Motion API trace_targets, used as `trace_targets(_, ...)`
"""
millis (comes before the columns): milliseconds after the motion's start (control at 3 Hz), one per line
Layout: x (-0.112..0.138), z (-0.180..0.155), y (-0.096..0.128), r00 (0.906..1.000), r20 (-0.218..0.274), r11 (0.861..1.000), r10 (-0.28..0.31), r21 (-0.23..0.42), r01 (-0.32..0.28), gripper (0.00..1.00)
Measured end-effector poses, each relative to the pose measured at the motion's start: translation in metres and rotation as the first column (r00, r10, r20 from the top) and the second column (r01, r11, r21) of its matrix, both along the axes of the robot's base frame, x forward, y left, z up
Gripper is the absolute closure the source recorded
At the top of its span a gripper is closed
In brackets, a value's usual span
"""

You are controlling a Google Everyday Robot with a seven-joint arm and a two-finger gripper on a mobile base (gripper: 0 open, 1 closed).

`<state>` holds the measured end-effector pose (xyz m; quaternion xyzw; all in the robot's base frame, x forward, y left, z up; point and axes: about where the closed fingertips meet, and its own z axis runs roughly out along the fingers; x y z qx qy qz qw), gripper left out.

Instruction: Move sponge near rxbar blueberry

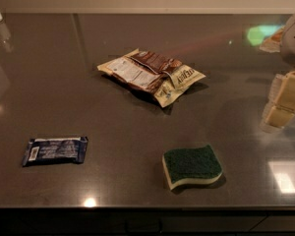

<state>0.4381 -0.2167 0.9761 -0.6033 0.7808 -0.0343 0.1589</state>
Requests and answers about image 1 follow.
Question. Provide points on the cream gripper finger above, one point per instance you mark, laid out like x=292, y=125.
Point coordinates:
x=274, y=118
x=282, y=91

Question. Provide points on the green and white sponge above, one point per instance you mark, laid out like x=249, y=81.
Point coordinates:
x=191, y=166

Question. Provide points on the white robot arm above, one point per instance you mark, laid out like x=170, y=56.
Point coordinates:
x=280, y=107

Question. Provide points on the blue rxbar blueberry wrapper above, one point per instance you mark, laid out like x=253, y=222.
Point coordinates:
x=41, y=151

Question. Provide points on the crumpled brown snack bag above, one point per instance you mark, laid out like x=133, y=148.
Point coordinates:
x=164, y=78

